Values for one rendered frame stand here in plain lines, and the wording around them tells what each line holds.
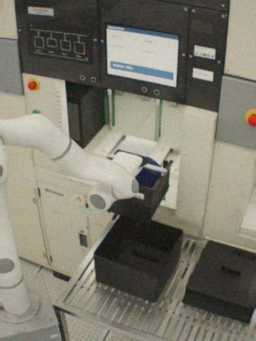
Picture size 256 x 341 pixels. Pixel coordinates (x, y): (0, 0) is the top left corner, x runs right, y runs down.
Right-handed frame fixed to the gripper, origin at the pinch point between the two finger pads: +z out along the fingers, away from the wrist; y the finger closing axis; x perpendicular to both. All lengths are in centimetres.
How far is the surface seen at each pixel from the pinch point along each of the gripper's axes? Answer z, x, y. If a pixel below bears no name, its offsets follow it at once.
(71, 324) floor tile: -13, -125, -33
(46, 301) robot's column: -47, -49, -18
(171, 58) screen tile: 15.2, 33.5, 6.4
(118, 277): -28.7, -40.3, 5.6
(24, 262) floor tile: 15, -125, -84
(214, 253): -2, -39, 37
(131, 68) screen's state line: 15.0, 26.2, -9.2
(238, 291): -18, -39, 52
